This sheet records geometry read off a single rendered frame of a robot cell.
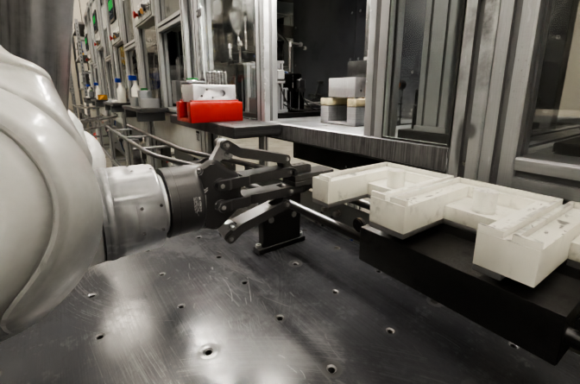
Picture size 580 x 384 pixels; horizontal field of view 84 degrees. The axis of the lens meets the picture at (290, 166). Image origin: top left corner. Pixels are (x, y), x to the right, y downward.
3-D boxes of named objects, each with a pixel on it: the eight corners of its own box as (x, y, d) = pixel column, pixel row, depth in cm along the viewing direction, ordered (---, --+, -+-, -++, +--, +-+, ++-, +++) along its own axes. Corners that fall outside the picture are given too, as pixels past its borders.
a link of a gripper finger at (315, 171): (282, 177, 45) (282, 171, 45) (320, 169, 49) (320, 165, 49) (295, 181, 43) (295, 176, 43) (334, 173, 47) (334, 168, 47)
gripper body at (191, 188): (173, 254, 33) (254, 231, 38) (166, 172, 31) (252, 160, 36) (154, 229, 38) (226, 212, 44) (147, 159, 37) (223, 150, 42)
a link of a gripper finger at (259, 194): (218, 201, 36) (218, 213, 37) (298, 187, 43) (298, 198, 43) (205, 192, 39) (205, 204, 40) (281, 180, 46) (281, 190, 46)
